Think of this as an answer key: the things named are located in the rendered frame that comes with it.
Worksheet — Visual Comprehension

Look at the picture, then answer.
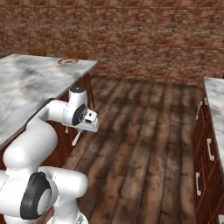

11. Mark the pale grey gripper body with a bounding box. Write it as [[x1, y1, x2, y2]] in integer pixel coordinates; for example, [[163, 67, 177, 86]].
[[74, 119, 101, 134]]

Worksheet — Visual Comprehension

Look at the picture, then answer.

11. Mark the red-rimmed white plate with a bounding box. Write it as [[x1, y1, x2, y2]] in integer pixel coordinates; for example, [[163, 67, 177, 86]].
[[57, 58, 80, 66]]

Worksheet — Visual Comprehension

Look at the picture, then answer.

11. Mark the dark red island cabinet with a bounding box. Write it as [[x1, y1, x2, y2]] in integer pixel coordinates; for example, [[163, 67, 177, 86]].
[[0, 67, 96, 176]]

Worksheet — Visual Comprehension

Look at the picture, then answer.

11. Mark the dark red cabinet run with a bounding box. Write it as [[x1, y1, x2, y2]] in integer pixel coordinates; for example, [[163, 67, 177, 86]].
[[192, 92, 224, 224]]

